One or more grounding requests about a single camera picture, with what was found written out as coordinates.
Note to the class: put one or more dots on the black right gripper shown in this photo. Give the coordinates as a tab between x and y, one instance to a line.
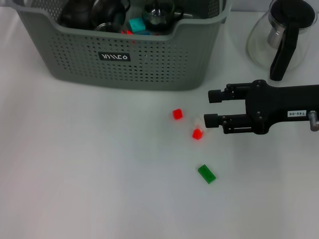
274	102

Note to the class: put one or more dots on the blue square brick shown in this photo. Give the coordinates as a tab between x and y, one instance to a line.
145	32

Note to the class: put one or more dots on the cyan square brick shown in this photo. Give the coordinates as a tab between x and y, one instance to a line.
136	24

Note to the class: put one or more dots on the orange-red wedge brick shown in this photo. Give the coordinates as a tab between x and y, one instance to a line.
127	32

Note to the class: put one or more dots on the grey perforated storage bin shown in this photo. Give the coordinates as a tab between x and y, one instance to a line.
162	67

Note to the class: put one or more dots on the white toy brick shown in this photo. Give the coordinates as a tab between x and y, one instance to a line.
198	120

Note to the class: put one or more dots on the small red cube brick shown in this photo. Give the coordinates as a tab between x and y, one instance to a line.
177	114
197	134

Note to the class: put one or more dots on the green rectangular brick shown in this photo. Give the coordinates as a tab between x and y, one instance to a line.
207	174

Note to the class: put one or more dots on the black ceramic teapot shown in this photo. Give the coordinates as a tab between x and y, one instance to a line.
74	15

